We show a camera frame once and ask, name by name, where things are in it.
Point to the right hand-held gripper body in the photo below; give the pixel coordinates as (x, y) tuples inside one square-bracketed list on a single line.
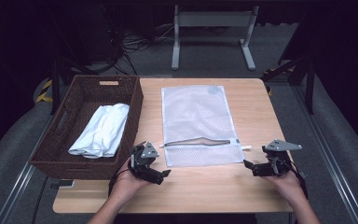
[(279, 155)]

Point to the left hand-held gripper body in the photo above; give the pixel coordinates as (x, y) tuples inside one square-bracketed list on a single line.
[(144, 154)]

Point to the white garment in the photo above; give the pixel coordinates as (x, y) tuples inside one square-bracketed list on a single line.
[(101, 130)]

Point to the white mesh laundry bag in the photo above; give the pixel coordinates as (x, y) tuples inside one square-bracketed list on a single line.
[(199, 124)]

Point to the brown woven basket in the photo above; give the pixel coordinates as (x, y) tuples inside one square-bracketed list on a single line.
[(84, 137)]

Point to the person's left hand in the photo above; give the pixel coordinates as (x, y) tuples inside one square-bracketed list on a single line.
[(130, 185)]

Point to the person's right hand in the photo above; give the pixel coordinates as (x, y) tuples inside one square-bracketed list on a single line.
[(287, 185)]

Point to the black metal stand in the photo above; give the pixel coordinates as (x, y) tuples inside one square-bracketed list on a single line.
[(309, 87), (55, 84)]

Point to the yellow black hazard tape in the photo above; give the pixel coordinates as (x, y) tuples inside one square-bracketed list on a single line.
[(45, 91)]

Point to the grey floor rail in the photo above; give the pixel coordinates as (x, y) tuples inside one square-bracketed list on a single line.
[(15, 189), (329, 161)]

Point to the white metal desk frame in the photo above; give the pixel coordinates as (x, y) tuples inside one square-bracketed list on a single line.
[(213, 19)]

